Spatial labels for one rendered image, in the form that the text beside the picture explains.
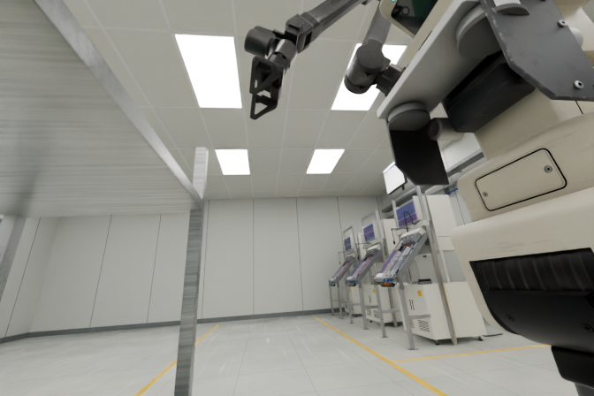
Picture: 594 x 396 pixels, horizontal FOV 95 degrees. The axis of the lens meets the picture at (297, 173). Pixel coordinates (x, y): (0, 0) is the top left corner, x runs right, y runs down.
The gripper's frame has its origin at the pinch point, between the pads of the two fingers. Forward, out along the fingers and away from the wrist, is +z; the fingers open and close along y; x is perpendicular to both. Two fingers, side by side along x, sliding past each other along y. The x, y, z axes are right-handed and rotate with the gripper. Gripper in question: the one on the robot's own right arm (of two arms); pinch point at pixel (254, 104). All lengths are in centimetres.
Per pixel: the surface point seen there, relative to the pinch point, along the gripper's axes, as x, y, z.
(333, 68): -1, -185, -207
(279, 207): -5, -685, -168
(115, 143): -7.9, 17.5, 25.8
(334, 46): -7, -154, -204
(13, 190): -30.4, -1.2, 37.0
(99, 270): -334, -696, 150
